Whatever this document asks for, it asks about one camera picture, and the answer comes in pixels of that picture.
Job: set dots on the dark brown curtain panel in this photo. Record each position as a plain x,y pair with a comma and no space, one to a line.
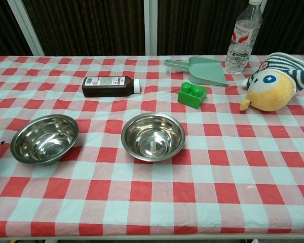
288,25
91,25
0,27
197,25

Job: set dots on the brown bottle white cap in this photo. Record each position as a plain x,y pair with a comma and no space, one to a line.
106,88

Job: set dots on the red white checkered tablecloth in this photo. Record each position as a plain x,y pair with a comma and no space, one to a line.
152,192

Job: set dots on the green toy building block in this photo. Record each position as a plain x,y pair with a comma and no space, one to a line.
191,97

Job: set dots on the green plastic dustpan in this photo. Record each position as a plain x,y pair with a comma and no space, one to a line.
205,73

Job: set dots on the clear plastic water bottle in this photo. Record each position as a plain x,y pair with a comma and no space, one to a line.
239,50

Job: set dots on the yellow plush toy striped hat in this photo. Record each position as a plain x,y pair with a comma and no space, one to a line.
271,93

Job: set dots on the white partition post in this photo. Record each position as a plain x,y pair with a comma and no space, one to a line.
25,25
150,25

